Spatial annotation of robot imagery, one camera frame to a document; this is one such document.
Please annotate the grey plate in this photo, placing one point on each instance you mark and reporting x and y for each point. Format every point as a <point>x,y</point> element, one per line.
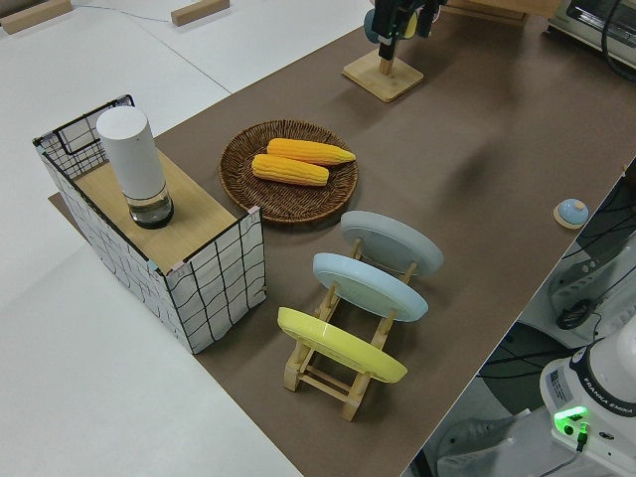
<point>397,243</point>

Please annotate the dark blue mug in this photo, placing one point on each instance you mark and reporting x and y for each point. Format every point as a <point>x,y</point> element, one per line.
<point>368,27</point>

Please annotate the brown wicker basket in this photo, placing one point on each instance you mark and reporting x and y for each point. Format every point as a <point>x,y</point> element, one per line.
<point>278,201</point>

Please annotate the yellow plate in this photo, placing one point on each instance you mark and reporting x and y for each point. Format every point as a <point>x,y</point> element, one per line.
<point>343,348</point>

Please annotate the long wooden block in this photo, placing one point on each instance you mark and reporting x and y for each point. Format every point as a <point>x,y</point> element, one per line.
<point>35,15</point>
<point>199,11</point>

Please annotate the wooden plate rack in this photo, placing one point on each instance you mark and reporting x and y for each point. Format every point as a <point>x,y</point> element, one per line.
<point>355,397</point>

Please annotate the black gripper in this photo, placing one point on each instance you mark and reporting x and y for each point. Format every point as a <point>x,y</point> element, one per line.
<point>385,20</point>

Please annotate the brown table mat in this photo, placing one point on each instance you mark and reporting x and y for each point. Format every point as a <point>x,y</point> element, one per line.
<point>447,174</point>

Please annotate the light blue plate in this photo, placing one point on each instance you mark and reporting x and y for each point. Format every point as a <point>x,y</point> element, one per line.
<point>367,288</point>

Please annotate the wooden cabinet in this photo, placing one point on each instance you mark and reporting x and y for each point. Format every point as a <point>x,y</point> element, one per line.
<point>477,6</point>

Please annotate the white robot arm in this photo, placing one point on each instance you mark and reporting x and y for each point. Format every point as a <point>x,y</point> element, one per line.
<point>596,387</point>

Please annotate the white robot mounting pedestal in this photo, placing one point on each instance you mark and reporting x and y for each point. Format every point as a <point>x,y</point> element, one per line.
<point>536,447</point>

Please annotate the yellow corn cob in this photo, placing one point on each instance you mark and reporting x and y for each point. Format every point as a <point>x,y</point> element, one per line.
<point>288,170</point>
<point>308,149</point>

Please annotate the cream toaster oven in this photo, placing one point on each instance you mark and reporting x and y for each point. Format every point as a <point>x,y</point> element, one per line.
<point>581,27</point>

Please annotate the blue service bell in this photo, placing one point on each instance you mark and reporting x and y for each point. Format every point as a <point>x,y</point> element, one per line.
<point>574,211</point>

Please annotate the white cylindrical bottle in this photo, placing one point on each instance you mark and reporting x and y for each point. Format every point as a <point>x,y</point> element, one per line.
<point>131,159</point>

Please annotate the wooden mug tree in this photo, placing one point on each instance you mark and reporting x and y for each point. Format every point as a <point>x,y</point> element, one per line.
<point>382,82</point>

